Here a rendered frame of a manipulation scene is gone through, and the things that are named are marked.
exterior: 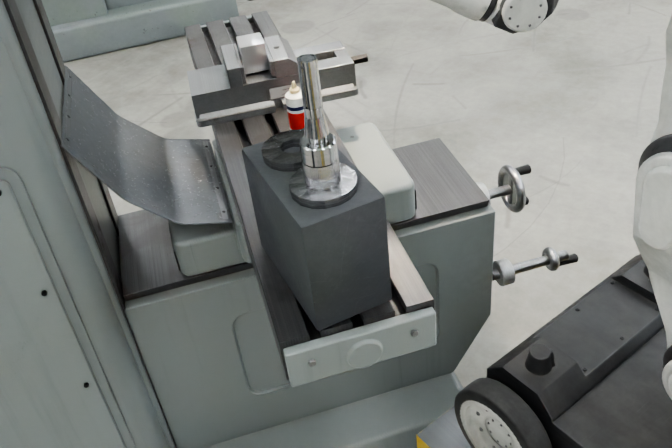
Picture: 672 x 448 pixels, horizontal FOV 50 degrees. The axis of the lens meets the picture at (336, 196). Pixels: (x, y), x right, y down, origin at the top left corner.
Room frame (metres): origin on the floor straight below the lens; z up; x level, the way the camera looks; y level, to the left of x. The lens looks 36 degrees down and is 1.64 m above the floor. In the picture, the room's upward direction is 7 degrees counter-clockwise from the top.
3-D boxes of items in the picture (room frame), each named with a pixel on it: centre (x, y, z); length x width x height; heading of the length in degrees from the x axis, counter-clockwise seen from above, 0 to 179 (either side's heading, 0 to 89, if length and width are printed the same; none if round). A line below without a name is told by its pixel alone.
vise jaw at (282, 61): (1.40, 0.08, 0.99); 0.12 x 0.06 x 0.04; 10
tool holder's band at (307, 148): (0.77, 0.01, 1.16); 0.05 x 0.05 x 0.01
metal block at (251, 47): (1.39, 0.14, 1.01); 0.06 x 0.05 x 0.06; 10
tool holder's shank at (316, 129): (0.77, 0.01, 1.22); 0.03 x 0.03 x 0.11
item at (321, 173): (0.77, 0.01, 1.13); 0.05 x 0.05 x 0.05
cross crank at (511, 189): (1.35, -0.38, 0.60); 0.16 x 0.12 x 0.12; 102
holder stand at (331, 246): (0.81, 0.03, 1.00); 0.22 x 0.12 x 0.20; 22
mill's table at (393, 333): (1.29, 0.11, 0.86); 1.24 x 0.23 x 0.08; 12
